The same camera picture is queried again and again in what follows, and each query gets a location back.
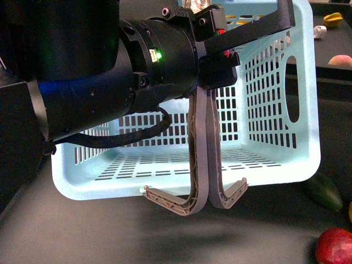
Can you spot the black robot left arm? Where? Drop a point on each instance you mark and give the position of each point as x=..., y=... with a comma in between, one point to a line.
x=84, y=63

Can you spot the white tape roll right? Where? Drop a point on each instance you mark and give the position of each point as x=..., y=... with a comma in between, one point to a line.
x=319, y=31

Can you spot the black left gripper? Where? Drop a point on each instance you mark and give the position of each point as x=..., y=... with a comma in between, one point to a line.
x=188, y=64

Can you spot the green avocado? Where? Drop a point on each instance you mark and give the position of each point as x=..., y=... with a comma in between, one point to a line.
x=323, y=191

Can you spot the peach at right edge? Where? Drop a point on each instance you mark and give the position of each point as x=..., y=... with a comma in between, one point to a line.
x=341, y=60

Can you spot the yellow starfruit right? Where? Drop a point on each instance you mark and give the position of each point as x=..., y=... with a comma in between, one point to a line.
x=332, y=20

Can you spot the yellow mango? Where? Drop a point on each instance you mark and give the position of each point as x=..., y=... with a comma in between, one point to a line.
x=350, y=211

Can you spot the red apple near right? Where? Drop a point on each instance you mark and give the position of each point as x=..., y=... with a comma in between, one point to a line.
x=334, y=246

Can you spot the light blue plastic basket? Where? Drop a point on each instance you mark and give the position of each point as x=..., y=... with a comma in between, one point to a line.
x=268, y=122

